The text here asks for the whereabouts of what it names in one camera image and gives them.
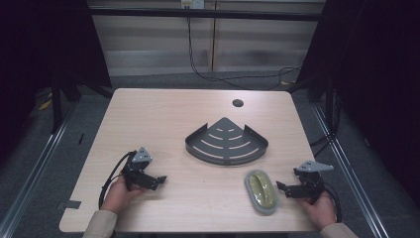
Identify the yellow tape piece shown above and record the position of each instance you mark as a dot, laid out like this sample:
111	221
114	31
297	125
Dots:
45	105

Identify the dark grey metal corner shelf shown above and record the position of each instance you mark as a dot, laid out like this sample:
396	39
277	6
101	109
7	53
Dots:
226	142

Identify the person's right hand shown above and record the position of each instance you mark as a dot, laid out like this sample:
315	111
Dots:
317	211

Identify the aluminium floor rail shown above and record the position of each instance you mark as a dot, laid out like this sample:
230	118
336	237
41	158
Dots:
28	175
351	178

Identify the grey tape strip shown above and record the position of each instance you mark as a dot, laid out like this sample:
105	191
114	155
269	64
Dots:
72	204

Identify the dark curtain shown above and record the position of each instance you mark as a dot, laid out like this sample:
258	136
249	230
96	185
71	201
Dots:
379	76
39	43

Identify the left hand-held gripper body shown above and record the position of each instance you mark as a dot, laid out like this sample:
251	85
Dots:
138	168

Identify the black metal stand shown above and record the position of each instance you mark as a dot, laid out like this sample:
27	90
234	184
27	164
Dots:
56	102
329	99

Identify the white wall socket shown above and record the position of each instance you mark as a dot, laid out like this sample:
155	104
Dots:
192	3

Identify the person's left hand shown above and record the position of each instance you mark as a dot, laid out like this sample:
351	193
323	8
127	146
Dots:
118	195

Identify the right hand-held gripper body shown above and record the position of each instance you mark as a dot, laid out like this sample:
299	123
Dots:
308	185

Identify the black horizontal frame bar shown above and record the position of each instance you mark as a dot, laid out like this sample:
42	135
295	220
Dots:
204	14

